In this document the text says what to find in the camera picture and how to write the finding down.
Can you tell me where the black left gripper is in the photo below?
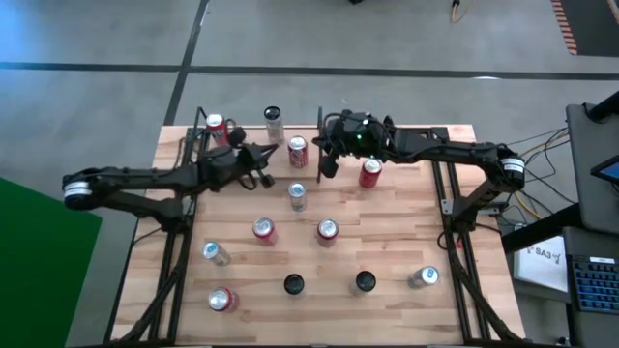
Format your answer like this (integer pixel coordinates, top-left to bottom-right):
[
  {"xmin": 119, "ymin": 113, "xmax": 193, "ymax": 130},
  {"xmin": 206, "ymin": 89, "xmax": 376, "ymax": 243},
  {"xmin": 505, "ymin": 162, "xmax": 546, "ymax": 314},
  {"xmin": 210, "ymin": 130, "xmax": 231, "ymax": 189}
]
[{"xmin": 222, "ymin": 128, "xmax": 280, "ymax": 189}]

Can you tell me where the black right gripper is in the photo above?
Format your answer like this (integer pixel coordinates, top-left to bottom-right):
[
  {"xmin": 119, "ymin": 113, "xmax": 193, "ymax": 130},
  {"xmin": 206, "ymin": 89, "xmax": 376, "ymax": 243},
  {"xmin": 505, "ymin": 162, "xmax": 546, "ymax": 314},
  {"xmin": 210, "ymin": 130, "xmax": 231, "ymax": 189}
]
[{"xmin": 311, "ymin": 109, "xmax": 388, "ymax": 179}]

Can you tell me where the Celsius Peach Vibe can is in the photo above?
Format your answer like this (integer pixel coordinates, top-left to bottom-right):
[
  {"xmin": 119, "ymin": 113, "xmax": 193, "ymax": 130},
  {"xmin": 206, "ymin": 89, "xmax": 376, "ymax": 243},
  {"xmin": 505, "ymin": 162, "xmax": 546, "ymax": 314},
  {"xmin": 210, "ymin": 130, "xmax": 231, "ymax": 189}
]
[
  {"xmin": 348, "ymin": 270, "xmax": 377, "ymax": 298},
  {"xmin": 282, "ymin": 273, "xmax": 307, "ymax": 297},
  {"xmin": 262, "ymin": 104, "xmax": 286, "ymax": 146}
]

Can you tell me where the Coca-Cola Star Wars can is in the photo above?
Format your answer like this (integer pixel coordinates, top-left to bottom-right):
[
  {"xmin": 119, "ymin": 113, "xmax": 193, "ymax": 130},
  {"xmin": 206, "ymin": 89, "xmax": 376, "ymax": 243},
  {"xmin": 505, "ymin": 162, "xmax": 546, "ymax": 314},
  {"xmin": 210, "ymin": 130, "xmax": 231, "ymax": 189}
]
[{"xmin": 286, "ymin": 134, "xmax": 310, "ymax": 170}]

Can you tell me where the slim silver beverage can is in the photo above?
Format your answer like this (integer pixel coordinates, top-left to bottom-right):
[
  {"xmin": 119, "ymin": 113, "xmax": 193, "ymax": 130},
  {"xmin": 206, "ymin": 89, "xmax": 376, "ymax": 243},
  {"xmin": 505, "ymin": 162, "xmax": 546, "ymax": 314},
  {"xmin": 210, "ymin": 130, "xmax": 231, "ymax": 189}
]
[
  {"xmin": 406, "ymin": 265, "xmax": 441, "ymax": 291},
  {"xmin": 200, "ymin": 240, "xmax": 232, "ymax": 268},
  {"xmin": 287, "ymin": 181, "xmax": 309, "ymax": 214}
]

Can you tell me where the red soda can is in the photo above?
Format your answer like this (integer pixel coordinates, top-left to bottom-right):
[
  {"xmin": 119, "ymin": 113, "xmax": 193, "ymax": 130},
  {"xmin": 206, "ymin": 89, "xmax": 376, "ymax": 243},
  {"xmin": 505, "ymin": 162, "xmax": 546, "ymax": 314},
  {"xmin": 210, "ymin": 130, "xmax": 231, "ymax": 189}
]
[
  {"xmin": 207, "ymin": 286, "xmax": 240, "ymax": 313},
  {"xmin": 357, "ymin": 158, "xmax": 384, "ymax": 190}
]

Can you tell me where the red Fanta can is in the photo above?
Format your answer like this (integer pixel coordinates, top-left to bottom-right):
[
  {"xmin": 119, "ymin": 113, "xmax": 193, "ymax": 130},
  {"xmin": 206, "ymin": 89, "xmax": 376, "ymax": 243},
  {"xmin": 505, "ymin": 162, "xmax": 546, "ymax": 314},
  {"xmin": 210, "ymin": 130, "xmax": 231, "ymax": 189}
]
[{"xmin": 251, "ymin": 217, "xmax": 280, "ymax": 247}]

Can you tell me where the Coca-Cola can black script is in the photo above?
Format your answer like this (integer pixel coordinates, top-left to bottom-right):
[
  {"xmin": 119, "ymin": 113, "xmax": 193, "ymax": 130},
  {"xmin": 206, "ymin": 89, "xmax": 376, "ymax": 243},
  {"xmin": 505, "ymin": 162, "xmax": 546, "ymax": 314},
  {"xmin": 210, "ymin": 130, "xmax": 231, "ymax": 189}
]
[{"xmin": 315, "ymin": 218, "xmax": 340, "ymax": 248}]

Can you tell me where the black equipment cart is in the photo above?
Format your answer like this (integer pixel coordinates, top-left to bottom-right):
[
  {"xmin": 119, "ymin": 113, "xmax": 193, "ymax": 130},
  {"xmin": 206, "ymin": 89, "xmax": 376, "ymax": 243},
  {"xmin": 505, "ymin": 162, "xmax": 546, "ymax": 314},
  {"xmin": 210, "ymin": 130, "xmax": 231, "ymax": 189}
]
[{"xmin": 501, "ymin": 202, "xmax": 619, "ymax": 348}]

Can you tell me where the white paper sign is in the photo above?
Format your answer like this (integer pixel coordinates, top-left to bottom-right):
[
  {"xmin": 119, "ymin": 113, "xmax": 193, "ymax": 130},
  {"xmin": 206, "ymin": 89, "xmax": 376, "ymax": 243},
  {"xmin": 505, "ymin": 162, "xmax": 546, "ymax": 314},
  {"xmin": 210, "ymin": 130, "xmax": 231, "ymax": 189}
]
[{"xmin": 512, "ymin": 235, "xmax": 571, "ymax": 294}]

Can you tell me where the green floor mat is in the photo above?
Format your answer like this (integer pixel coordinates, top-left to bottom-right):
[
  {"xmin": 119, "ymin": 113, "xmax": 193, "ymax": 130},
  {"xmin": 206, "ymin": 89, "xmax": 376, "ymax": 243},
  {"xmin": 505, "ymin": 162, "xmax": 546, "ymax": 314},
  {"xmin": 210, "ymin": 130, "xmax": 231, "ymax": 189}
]
[{"xmin": 0, "ymin": 176, "xmax": 103, "ymax": 348}]

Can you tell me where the tablet with blue screen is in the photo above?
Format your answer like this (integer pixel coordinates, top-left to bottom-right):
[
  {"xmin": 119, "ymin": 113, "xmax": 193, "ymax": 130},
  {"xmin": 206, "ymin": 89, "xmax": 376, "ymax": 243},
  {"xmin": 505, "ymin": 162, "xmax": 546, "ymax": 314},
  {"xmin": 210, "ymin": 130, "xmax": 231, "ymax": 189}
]
[{"xmin": 589, "ymin": 153, "xmax": 619, "ymax": 185}]

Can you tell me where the black mat striped edge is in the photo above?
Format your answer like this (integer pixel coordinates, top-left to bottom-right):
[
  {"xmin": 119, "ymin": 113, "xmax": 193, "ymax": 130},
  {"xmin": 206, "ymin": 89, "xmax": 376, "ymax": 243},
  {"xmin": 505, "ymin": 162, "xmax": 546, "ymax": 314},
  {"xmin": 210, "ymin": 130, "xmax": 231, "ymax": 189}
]
[{"xmin": 549, "ymin": 0, "xmax": 619, "ymax": 58}]

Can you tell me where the blue backlit keyboard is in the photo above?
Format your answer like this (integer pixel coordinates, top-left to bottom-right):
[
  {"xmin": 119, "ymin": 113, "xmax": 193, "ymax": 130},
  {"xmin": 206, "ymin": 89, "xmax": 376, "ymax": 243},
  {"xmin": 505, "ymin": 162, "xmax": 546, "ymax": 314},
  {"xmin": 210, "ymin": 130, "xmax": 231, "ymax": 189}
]
[{"xmin": 569, "ymin": 254, "xmax": 619, "ymax": 314}]

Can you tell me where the black camera cable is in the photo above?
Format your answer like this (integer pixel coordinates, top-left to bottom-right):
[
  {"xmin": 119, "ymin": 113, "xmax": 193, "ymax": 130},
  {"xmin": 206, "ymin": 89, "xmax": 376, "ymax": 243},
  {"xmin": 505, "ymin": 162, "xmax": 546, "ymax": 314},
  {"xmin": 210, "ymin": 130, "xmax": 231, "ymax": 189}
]
[{"xmin": 222, "ymin": 115, "xmax": 258, "ymax": 191}]

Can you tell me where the black aluminium table frame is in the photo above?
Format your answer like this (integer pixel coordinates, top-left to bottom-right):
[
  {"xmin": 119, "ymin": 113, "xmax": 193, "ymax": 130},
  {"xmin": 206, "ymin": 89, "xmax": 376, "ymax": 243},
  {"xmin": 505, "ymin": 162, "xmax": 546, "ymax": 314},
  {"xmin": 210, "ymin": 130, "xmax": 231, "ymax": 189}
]
[{"xmin": 108, "ymin": 124, "xmax": 526, "ymax": 345}]

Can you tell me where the yellow cable with plug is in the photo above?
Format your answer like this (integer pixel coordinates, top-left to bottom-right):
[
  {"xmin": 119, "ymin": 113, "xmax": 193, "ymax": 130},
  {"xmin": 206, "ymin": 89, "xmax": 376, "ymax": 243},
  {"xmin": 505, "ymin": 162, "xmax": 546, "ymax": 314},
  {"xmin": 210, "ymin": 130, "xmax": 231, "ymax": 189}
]
[{"xmin": 449, "ymin": 0, "xmax": 478, "ymax": 24}]

